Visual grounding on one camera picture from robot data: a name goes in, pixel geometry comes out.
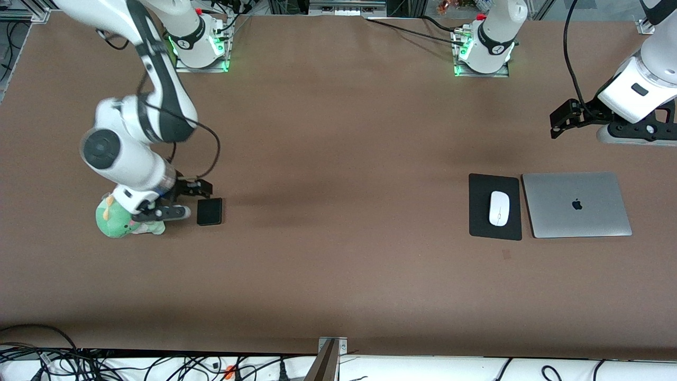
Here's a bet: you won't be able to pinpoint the silver closed laptop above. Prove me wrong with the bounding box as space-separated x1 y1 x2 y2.
522 171 633 239

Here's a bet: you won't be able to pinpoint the aluminium frame profile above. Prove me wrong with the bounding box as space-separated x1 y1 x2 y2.
0 7 51 23

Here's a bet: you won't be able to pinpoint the white computer mouse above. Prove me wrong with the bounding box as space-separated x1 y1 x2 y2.
489 190 510 227

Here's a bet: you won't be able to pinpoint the black looped cable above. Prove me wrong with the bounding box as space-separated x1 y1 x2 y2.
0 324 80 352

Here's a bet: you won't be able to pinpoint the grey metal device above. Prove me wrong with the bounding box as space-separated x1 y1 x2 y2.
309 0 387 16

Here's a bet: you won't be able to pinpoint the tangled black cables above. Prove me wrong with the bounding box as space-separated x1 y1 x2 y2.
0 345 318 381

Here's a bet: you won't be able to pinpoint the green dinosaur plush toy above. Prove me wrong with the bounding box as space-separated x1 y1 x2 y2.
95 193 166 239

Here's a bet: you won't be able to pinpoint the black mouse pad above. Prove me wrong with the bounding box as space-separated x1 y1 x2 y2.
469 173 523 241

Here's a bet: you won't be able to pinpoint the black smartphone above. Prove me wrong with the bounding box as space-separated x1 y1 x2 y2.
196 197 223 226

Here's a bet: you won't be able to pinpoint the metal mount post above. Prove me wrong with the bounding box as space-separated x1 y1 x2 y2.
306 337 348 381

